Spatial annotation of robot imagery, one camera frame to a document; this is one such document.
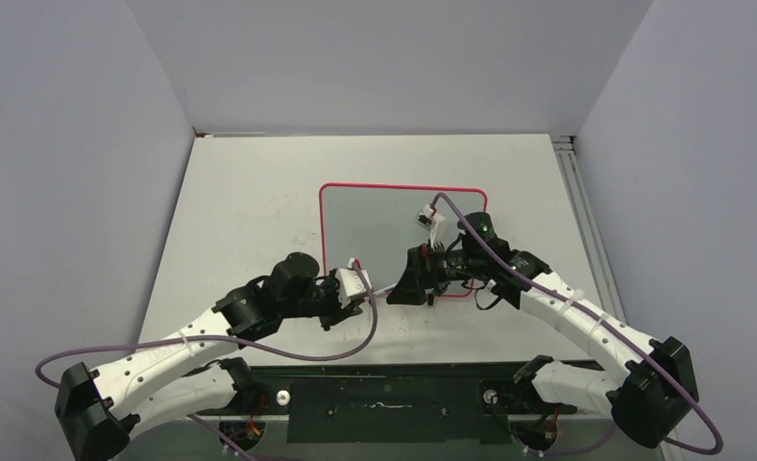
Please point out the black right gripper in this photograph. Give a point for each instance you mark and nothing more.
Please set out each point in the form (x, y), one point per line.
(421, 273)

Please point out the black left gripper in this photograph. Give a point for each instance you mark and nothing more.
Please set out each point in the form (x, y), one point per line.
(336, 313)

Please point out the pink framed whiteboard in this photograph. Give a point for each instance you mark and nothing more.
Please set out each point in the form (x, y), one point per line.
(376, 223)

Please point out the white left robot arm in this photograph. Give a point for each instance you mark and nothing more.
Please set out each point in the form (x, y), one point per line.
(101, 409)

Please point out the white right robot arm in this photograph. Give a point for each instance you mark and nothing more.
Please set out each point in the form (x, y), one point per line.
(647, 386)

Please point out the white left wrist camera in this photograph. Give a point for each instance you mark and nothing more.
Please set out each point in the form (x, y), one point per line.
(353, 284)

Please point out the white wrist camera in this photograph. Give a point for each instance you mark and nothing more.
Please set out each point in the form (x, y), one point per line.
(434, 223)
(353, 284)

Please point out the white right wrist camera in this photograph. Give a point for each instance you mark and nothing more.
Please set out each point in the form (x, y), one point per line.
(434, 223)

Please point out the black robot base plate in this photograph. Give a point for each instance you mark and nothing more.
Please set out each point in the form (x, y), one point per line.
(413, 403)

